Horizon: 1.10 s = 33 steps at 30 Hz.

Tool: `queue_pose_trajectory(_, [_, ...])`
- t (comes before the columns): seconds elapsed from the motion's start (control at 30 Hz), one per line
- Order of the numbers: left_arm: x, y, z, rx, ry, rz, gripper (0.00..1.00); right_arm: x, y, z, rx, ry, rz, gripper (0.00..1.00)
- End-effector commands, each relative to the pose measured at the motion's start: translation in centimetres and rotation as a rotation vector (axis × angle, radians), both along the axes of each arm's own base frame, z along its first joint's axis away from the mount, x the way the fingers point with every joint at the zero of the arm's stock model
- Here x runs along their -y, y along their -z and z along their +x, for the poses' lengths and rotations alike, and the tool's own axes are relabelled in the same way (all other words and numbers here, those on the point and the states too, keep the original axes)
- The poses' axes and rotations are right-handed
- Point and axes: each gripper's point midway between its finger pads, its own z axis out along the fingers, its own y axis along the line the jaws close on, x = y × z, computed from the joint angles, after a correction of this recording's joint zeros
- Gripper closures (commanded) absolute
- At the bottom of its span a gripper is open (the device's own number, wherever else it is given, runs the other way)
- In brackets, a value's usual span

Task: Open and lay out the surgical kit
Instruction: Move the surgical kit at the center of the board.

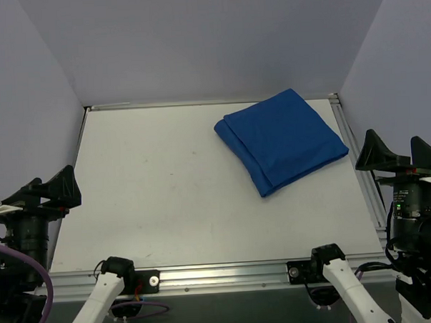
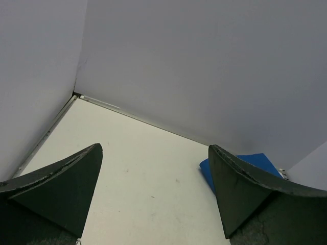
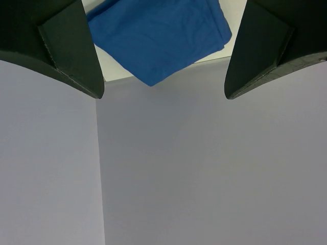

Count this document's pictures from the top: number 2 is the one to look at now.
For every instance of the blue surgical wrap cloth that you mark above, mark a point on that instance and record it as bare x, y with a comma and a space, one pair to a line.
259, 160

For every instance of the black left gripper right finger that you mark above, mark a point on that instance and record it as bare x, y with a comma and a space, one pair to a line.
257, 207

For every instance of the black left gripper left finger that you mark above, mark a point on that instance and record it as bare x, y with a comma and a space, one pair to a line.
50, 205

